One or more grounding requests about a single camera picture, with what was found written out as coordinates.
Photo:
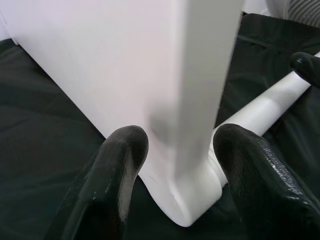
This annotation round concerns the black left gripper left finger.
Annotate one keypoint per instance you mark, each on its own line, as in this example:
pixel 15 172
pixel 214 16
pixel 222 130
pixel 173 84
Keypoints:
pixel 105 187

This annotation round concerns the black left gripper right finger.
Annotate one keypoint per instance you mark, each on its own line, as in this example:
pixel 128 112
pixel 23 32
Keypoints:
pixel 262 195

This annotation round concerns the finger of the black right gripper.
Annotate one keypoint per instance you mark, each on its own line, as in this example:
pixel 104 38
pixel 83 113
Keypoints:
pixel 308 67

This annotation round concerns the white plastic table leg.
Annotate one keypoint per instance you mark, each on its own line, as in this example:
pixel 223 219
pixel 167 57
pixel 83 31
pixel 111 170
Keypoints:
pixel 262 107

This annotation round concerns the white plastic ribbed table top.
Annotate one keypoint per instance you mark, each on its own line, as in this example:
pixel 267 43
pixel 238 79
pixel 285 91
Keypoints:
pixel 125 62

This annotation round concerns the white floor fan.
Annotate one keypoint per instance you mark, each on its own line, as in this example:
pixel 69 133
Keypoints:
pixel 295 10

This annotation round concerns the black cloth cover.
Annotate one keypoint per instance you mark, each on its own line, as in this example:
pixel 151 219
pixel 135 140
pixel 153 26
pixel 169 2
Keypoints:
pixel 37 125

